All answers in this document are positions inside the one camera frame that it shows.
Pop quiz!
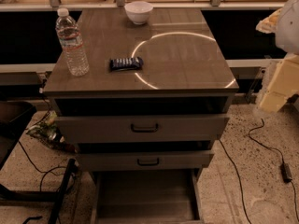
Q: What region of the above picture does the grey bottom drawer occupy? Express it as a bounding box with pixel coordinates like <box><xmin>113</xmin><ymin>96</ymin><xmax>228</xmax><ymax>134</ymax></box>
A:
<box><xmin>91</xmin><ymin>170</ymin><xmax>205</xmax><ymax>224</ymax></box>

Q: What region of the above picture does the grey drawer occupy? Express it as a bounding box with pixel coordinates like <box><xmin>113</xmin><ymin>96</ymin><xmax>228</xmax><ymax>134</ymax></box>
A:
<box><xmin>56</xmin><ymin>114</ymin><xmax>229</xmax><ymax>144</ymax></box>
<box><xmin>91</xmin><ymin>170</ymin><xmax>205</xmax><ymax>224</ymax></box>
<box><xmin>77</xmin><ymin>150</ymin><xmax>214</xmax><ymax>172</ymax></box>

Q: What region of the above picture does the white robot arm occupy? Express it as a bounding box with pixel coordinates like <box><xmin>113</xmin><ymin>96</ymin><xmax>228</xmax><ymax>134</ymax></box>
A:
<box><xmin>256</xmin><ymin>0</ymin><xmax>299</xmax><ymax>112</ymax></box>

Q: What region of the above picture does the grey drawer cabinet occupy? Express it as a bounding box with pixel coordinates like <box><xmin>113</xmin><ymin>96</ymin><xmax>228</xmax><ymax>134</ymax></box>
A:
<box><xmin>42</xmin><ymin>7</ymin><xmax>240</xmax><ymax>180</ymax></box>

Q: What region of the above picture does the grey top drawer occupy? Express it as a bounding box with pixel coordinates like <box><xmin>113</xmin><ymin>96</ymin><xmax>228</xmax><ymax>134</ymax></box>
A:
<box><xmin>56</xmin><ymin>114</ymin><xmax>229</xmax><ymax>144</ymax></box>

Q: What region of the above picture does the grey middle drawer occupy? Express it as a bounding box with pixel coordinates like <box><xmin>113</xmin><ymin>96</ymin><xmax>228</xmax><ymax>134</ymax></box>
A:
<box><xmin>77</xmin><ymin>150</ymin><xmax>214</xmax><ymax>172</ymax></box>

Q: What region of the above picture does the dark blue snack bar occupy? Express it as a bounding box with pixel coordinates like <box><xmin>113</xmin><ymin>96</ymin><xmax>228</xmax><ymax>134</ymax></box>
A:
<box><xmin>109</xmin><ymin>57</ymin><xmax>143</xmax><ymax>71</ymax></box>

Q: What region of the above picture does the clear plastic water bottle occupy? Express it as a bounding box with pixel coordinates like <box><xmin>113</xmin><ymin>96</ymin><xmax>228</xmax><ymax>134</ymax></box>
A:
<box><xmin>55</xmin><ymin>7</ymin><xmax>89</xmax><ymax>77</ymax></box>

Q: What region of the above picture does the white ceramic bowl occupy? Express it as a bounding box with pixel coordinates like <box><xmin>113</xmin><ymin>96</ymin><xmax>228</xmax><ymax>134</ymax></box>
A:
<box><xmin>124</xmin><ymin>1</ymin><xmax>153</xmax><ymax>24</ymax></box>

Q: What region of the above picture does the green snack bag on floor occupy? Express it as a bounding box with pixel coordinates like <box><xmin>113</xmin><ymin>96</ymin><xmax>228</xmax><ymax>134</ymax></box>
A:
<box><xmin>26</xmin><ymin>111</ymin><xmax>76</xmax><ymax>153</ymax></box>

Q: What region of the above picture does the black cable right of cabinet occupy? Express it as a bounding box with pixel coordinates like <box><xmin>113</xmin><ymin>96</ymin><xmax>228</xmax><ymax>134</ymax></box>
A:
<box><xmin>218</xmin><ymin>138</ymin><xmax>252</xmax><ymax>224</ymax></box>

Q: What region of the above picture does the black cable on left floor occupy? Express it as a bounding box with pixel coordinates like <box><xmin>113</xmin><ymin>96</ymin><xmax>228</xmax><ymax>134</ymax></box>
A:
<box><xmin>17</xmin><ymin>98</ymin><xmax>76</xmax><ymax>193</ymax></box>

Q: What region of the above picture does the black power adapter cable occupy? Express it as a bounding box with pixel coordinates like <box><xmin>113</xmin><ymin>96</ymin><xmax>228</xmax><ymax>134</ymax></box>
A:
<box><xmin>248</xmin><ymin>119</ymin><xmax>299</xmax><ymax>223</ymax></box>

